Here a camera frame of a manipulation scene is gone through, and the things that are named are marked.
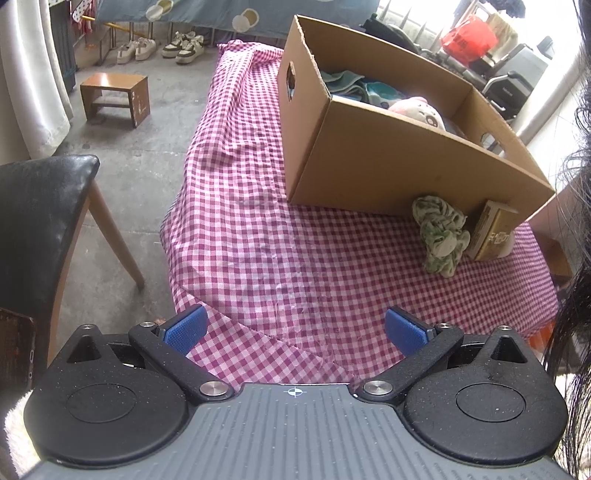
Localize wheelchair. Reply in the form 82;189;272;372
480;34;555;121

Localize pink plush toy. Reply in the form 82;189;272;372
388;96;448;132

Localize teal towel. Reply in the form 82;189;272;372
318;69;366;97

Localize black scooter seat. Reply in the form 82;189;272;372
360;14;439;51

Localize white fluffy cushion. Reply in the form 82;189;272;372
0;388;38;476

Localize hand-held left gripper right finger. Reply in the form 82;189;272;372
355;308;531;403

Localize blue printed blanket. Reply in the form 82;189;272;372
99;0;382;35

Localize small wooden stool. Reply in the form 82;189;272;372
79;72;151;128

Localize white and brown sneaker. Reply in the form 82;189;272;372
175;34;205;64
161;31;185;58

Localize person's black hair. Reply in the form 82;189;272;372
540;0;591;480

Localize pink clothes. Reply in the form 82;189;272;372
69;0;99;35

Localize pink checked tablecloth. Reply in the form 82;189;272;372
159;39;559;384

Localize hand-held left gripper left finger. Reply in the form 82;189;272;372
64;305;234;403

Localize red plastic bag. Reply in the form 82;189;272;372
441;19;499;58

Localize black chair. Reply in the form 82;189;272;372
0;154;146;402

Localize white curtain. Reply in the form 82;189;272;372
0;0;75;160

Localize green scrunchie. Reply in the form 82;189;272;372
412;195;471;278

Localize brown cardboard box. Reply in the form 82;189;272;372
277;14;556;227

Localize small yellow box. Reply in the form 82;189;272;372
464;199;520;261

